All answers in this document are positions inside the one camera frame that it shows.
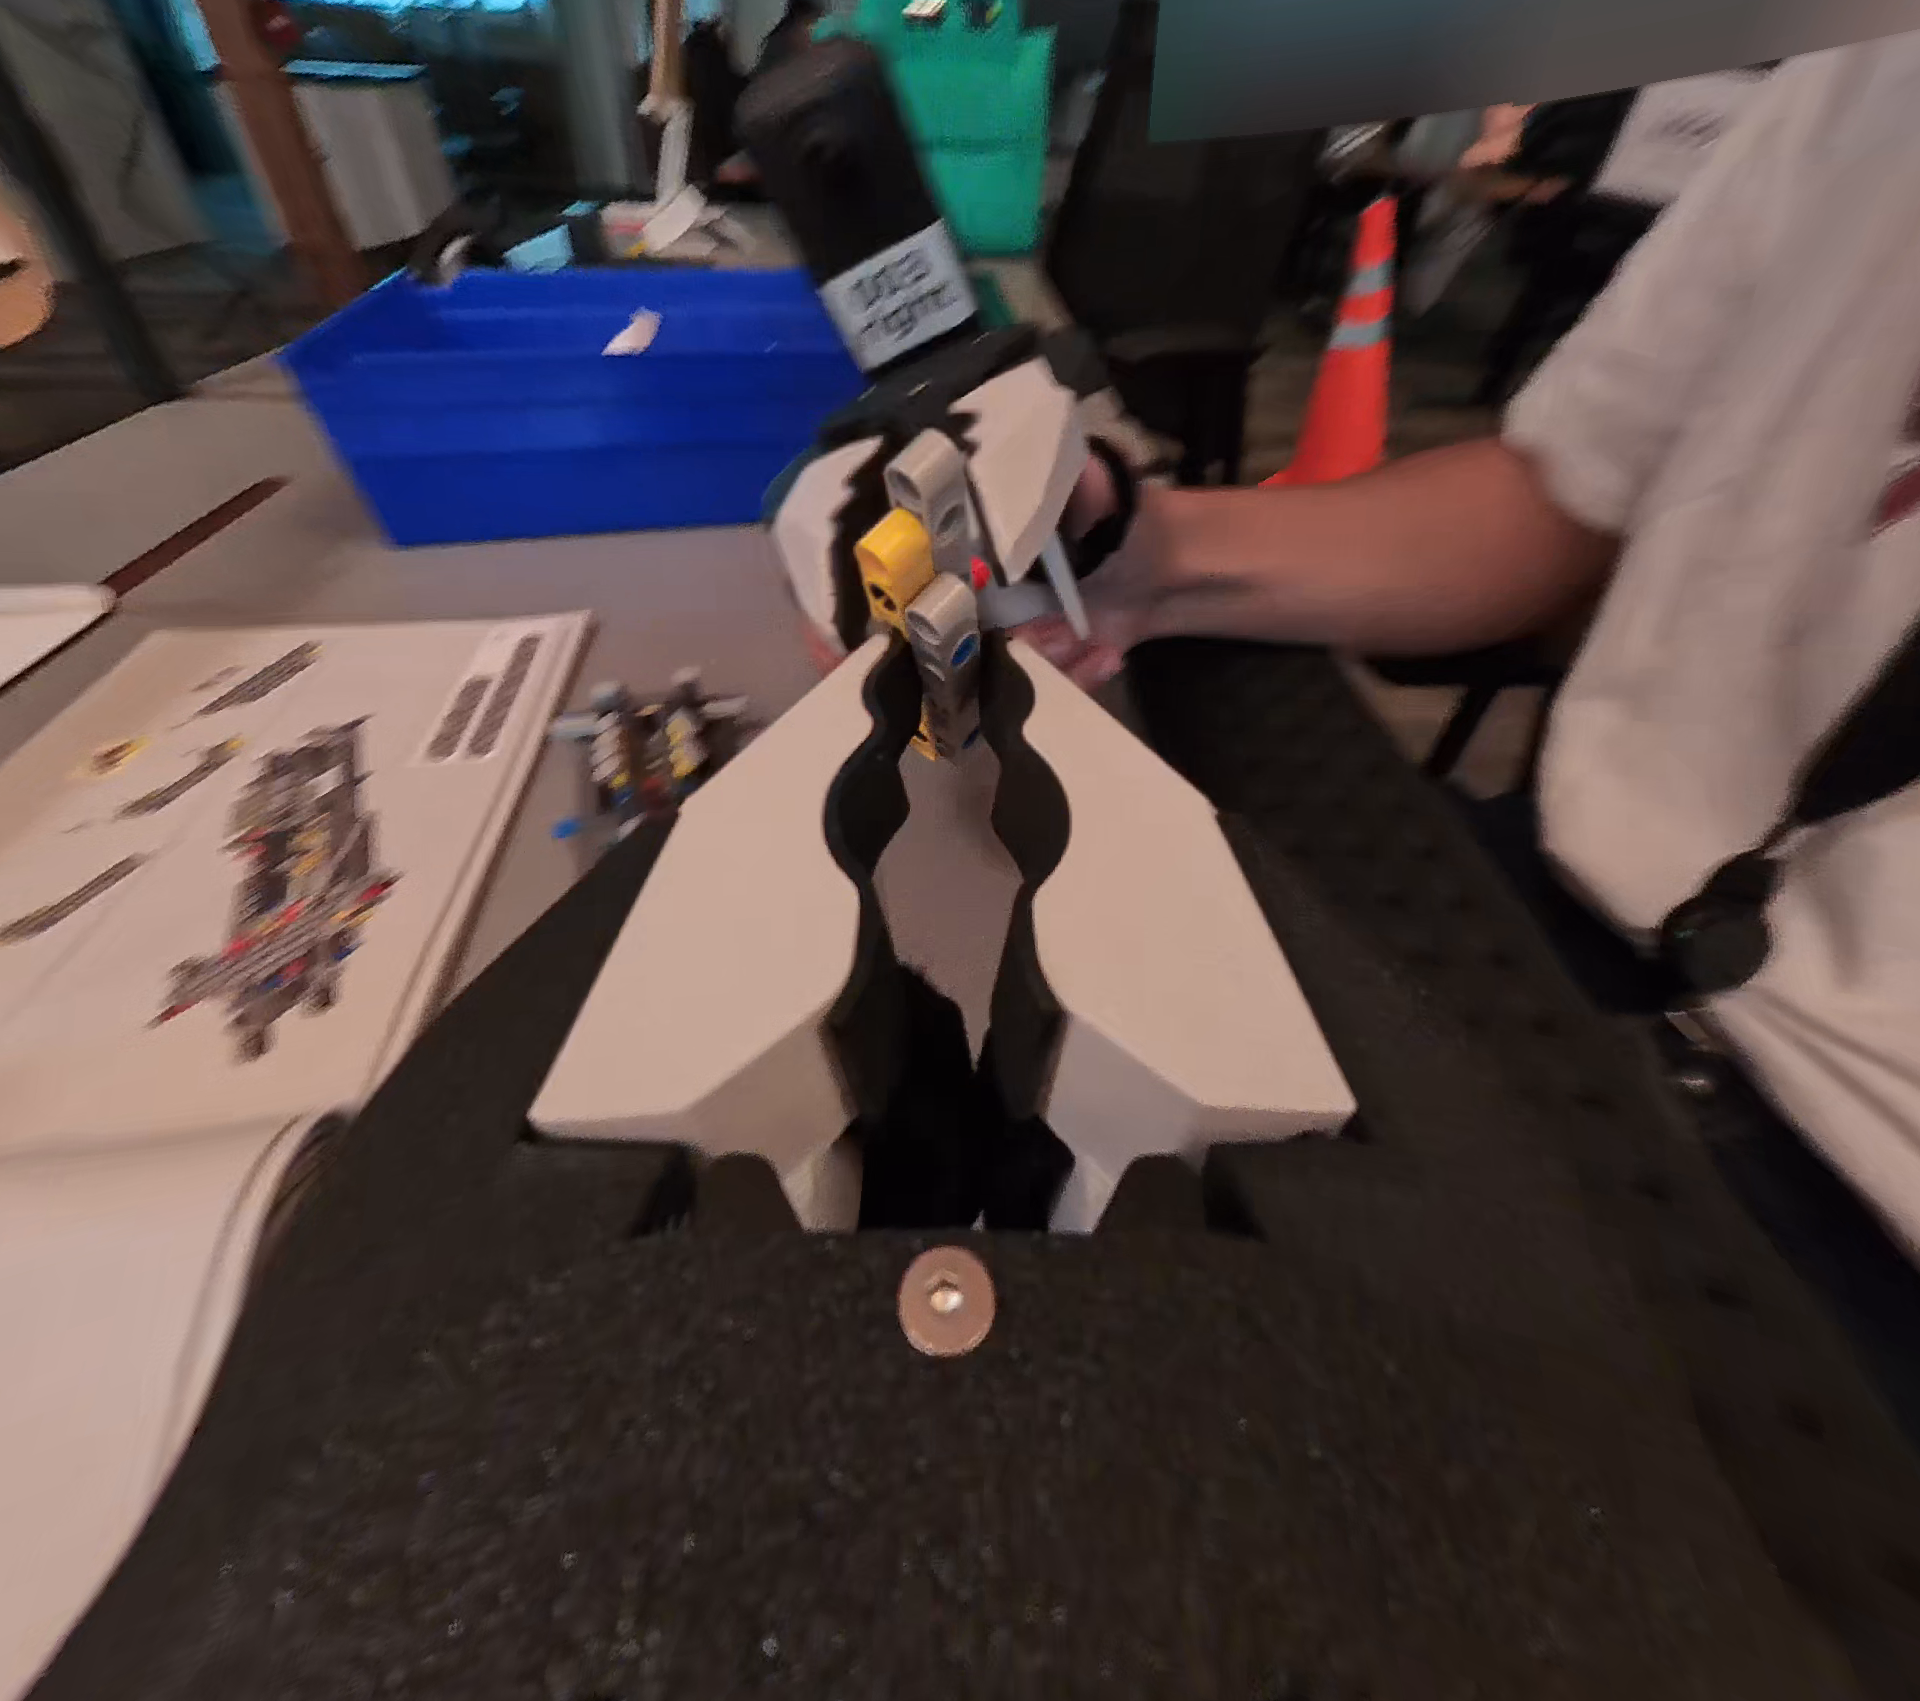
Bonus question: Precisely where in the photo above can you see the teal bag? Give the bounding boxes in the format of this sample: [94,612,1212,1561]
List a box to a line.
[815,0,1060,260]

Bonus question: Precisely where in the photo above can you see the black perforated mat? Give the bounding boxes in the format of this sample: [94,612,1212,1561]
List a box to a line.
[1124,636,1920,1582]

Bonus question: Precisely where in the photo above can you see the open instruction booklet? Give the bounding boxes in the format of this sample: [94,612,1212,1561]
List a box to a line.
[0,583,594,1642]

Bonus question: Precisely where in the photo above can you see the person's right hand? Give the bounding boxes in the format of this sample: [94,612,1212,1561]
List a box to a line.
[1016,486,1205,687]

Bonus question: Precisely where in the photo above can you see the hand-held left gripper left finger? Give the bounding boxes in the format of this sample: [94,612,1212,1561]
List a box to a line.
[528,643,913,1230]

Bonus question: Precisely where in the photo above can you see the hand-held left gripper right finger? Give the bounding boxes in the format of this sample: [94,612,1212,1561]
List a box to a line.
[989,638,1360,1230]

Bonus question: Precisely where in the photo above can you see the black shoulder strap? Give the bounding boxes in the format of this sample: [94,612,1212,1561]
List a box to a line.
[1655,666,1920,1005]

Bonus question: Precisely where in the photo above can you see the blue plastic bin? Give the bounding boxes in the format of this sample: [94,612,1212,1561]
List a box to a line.
[275,264,871,549]

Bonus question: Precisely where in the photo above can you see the long grey lego beam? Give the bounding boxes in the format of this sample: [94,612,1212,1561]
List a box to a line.
[882,429,978,571]

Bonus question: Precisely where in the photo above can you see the wooden support post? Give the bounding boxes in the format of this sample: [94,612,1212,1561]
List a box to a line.
[108,0,370,309]

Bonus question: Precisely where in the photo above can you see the lego chassis model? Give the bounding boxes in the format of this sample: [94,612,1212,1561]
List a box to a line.
[546,666,751,840]

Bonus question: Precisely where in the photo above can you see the short grey lego beam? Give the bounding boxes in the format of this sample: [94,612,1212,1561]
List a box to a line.
[904,572,984,759]

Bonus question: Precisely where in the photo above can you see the black mesh office chair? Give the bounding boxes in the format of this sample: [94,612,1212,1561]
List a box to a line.
[1050,0,1330,489]

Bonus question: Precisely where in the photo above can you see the orange traffic cone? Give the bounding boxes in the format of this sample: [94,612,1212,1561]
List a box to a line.
[1259,192,1403,489]

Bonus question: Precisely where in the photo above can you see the person's white shirt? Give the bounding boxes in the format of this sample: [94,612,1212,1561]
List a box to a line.
[1505,36,1920,1252]

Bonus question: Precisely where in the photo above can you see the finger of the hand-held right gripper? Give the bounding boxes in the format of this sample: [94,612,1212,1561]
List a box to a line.
[956,371,1097,588]
[768,438,906,656]

